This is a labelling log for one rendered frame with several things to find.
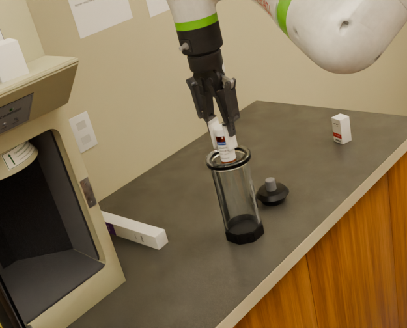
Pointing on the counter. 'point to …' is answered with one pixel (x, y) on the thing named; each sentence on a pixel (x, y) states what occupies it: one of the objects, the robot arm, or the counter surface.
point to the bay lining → (35, 211)
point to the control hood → (32, 81)
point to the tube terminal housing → (75, 309)
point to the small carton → (6, 60)
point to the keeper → (88, 192)
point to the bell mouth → (9, 162)
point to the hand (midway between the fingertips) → (223, 135)
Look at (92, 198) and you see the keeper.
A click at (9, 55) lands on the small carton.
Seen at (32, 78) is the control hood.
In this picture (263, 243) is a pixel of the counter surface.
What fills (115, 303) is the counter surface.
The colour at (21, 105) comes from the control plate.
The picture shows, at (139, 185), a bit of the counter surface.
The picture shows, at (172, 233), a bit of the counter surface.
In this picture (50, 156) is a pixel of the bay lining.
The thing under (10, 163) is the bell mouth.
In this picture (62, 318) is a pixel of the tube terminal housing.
